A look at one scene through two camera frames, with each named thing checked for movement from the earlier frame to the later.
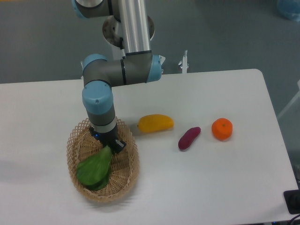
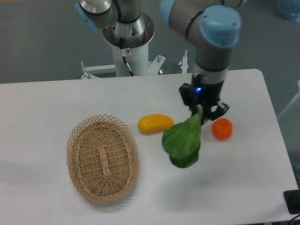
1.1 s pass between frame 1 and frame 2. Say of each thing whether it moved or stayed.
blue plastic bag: stayed
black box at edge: stayed
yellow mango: stayed
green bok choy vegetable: moved
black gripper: moved
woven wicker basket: stayed
